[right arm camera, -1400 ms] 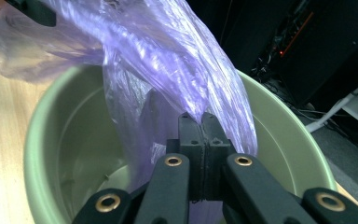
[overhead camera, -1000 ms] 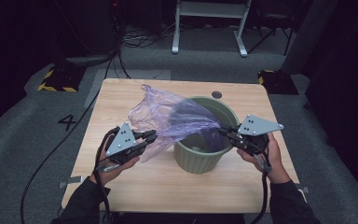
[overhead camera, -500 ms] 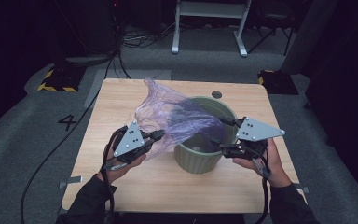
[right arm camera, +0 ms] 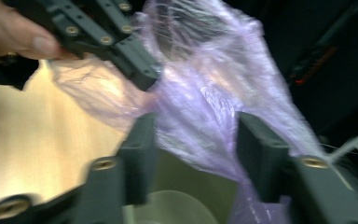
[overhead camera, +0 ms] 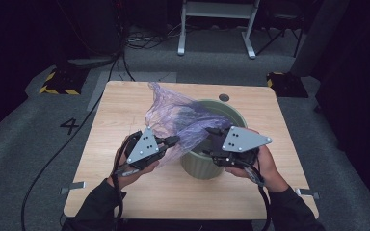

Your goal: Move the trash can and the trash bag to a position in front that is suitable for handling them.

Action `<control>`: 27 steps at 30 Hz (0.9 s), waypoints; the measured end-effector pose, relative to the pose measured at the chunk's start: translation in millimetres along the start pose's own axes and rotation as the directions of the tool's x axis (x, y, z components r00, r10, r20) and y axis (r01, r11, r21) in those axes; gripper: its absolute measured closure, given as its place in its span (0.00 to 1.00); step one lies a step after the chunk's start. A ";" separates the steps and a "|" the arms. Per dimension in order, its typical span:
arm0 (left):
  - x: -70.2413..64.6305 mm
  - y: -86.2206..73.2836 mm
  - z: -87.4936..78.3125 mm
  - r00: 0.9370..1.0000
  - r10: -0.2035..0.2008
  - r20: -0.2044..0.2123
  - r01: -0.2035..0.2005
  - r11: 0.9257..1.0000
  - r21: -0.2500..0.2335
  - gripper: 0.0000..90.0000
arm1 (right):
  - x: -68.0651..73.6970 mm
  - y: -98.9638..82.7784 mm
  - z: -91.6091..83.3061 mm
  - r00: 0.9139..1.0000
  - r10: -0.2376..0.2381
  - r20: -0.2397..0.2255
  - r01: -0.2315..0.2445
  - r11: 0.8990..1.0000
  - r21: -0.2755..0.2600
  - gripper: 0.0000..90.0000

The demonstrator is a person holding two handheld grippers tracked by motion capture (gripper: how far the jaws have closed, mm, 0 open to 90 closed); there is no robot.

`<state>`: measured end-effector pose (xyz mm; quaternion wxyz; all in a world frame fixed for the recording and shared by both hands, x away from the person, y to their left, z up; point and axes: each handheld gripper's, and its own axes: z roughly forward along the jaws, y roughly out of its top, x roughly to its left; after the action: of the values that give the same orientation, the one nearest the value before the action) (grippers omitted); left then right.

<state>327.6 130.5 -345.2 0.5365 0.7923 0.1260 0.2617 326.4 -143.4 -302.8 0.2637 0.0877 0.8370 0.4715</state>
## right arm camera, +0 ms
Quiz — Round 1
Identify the grey round trash bin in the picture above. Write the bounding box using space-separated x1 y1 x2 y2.
122 148 241 224

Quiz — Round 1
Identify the grey bin with plastic bag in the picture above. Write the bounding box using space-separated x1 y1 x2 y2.
48 0 328 224

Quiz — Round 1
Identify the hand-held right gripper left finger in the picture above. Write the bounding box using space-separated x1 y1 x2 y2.
117 112 159 207

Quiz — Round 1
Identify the black yellow-striped floor base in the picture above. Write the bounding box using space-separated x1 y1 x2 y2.
0 50 40 91

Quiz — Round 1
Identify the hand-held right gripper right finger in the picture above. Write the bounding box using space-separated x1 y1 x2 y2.
236 111 294 203

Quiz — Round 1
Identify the dark cabinet with red light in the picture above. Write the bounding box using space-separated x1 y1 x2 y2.
287 3 358 89

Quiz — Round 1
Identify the white metal stand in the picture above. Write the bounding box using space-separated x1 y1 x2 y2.
325 126 358 164

